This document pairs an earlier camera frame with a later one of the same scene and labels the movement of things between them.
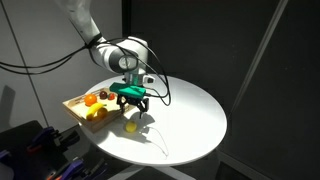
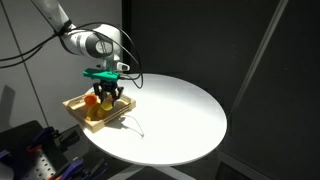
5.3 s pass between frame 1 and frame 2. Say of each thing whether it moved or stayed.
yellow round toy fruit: moved
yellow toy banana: stayed
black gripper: moved
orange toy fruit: stayed
